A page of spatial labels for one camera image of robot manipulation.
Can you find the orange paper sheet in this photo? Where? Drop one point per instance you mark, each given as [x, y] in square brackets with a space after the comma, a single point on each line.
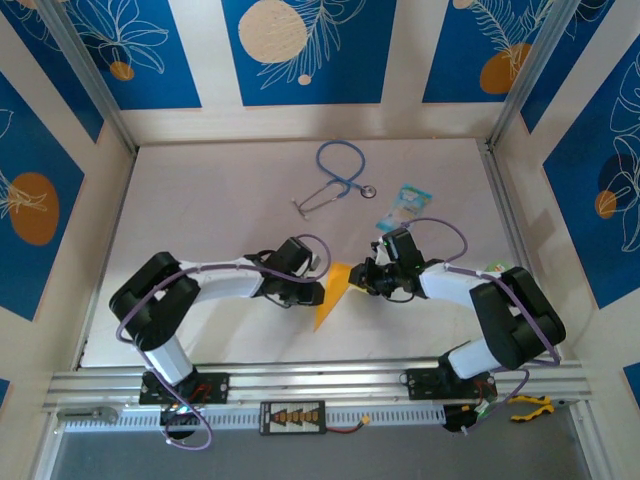
[332, 295]

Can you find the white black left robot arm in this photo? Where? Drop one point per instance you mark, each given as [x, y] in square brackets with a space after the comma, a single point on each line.
[230, 282]

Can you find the blue white wipes packet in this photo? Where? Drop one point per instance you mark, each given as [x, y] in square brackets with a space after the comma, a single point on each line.
[412, 197]

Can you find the blue stethoscope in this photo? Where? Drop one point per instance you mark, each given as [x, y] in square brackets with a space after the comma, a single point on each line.
[368, 191]

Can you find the green bottle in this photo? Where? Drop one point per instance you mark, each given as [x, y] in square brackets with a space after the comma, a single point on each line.
[497, 266]

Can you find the black power distribution board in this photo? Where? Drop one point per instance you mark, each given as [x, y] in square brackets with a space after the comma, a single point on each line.
[292, 417]

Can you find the small circuit board green LED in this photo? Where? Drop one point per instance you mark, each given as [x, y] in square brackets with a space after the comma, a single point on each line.
[180, 410]
[483, 411]

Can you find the yellow black pliers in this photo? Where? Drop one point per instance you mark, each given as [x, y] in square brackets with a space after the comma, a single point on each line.
[531, 399]

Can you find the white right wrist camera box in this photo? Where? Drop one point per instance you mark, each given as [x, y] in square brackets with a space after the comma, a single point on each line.
[381, 252]

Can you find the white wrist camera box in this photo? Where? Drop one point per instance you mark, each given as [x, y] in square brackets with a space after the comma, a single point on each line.
[381, 252]
[315, 264]

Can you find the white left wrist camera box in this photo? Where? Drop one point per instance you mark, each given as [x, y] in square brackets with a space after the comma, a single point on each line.
[315, 264]

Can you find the long aluminium frame rail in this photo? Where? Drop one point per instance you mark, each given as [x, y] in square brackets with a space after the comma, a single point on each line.
[320, 380]

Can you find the aluminium side rail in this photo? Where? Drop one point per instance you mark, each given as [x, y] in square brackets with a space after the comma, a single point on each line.
[500, 185]

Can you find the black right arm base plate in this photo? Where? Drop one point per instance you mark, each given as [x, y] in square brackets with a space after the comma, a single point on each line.
[425, 384]

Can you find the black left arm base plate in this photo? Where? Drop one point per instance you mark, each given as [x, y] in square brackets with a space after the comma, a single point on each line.
[215, 387]

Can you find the aluminium corner post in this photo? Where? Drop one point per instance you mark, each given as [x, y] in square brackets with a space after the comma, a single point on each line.
[85, 70]
[530, 70]

